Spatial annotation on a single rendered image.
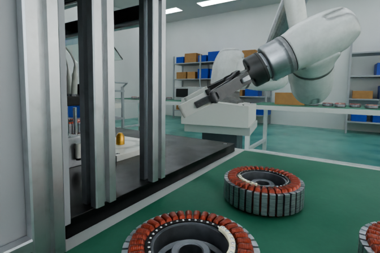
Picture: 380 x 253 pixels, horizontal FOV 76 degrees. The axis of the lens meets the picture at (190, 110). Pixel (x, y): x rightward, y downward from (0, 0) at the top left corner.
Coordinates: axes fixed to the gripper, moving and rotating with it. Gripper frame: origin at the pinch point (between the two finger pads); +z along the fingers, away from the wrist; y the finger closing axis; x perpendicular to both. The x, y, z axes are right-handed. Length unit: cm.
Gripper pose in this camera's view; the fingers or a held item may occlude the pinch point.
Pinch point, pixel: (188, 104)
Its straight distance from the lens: 60.1
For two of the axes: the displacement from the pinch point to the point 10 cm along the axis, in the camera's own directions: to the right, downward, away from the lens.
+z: -8.8, 4.5, 1.5
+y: 0.7, -1.8, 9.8
